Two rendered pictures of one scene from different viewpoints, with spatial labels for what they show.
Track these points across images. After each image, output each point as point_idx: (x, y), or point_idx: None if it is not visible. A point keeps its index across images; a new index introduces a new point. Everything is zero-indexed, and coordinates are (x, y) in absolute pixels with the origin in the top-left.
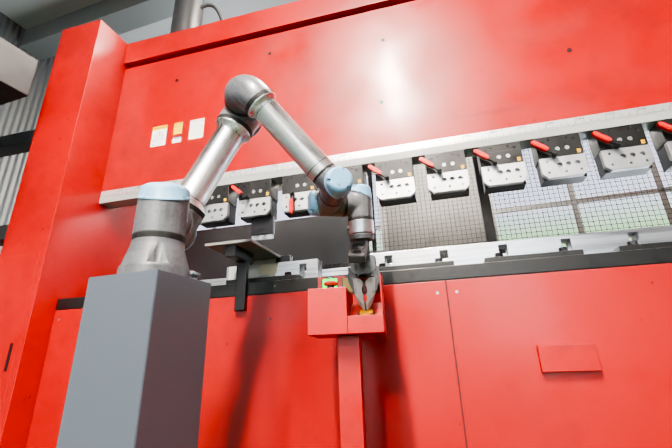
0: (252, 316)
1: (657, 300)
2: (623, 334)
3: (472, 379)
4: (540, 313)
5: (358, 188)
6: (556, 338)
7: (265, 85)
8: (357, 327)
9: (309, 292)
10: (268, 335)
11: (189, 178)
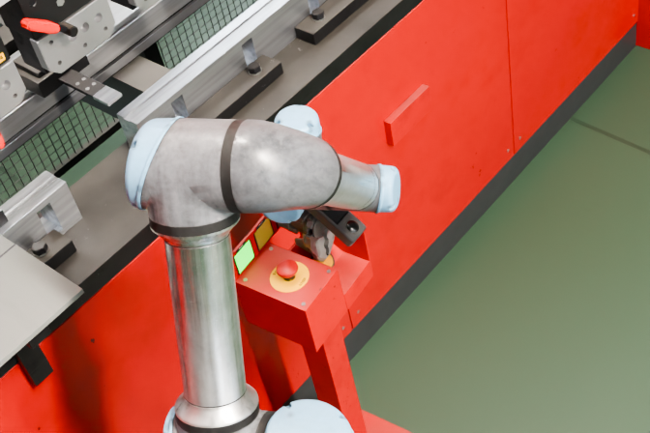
0: (61, 363)
1: (465, 2)
2: (442, 56)
3: None
4: (386, 82)
5: (316, 130)
6: (398, 100)
7: (327, 145)
8: (353, 296)
9: (308, 312)
10: (100, 360)
11: (232, 372)
